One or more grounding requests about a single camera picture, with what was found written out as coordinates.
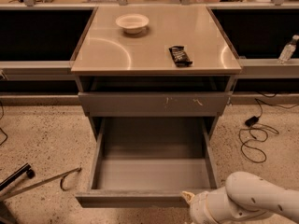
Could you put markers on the black power adapter with cable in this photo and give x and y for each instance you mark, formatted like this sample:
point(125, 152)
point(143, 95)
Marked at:
point(256, 132)

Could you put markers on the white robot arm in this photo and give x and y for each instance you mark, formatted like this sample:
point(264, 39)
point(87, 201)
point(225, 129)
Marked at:
point(244, 197)

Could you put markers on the grey drawer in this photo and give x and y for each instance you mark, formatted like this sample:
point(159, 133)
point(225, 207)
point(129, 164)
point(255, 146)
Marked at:
point(154, 96)
point(148, 162)

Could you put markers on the grey drawer cabinet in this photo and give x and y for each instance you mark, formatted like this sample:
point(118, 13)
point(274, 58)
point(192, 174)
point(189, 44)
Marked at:
point(154, 61)

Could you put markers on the white bowl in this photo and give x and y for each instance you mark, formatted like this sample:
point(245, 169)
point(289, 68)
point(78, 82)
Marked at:
point(132, 23)

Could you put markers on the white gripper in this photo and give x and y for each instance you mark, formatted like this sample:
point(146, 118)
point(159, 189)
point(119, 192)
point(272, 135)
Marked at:
point(199, 206)

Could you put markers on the grey window rail frame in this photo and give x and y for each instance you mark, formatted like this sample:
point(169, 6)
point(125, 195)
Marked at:
point(37, 67)

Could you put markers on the clear plastic water bottle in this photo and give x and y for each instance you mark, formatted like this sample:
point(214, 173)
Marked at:
point(288, 50)

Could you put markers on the grey top drawer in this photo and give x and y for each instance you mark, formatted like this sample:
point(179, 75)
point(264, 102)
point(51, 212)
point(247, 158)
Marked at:
point(154, 96)

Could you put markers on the metal stand with black wheel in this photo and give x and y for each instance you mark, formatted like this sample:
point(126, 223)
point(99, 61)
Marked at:
point(22, 180)

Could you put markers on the black snack packet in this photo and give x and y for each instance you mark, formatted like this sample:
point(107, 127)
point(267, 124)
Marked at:
point(179, 56)

